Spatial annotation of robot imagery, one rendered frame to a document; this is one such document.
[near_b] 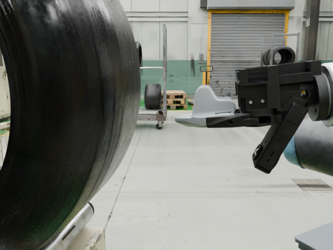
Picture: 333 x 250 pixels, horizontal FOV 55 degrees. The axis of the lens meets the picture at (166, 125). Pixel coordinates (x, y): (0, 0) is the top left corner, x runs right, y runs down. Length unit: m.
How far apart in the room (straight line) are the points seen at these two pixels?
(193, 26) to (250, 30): 2.03
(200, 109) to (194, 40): 11.27
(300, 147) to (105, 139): 0.35
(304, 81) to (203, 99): 0.14
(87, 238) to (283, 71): 0.47
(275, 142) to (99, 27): 0.29
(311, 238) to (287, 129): 0.85
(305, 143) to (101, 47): 0.39
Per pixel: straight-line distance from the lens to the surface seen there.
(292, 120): 0.48
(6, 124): 1.26
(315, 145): 0.59
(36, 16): 0.37
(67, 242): 0.60
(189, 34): 11.73
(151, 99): 5.95
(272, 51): 7.82
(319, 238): 1.31
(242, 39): 12.04
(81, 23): 0.38
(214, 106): 0.47
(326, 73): 0.49
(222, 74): 11.89
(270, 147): 0.49
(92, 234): 0.69
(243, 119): 0.45
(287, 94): 0.48
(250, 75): 0.46
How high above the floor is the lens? 1.20
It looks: 11 degrees down
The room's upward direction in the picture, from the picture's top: straight up
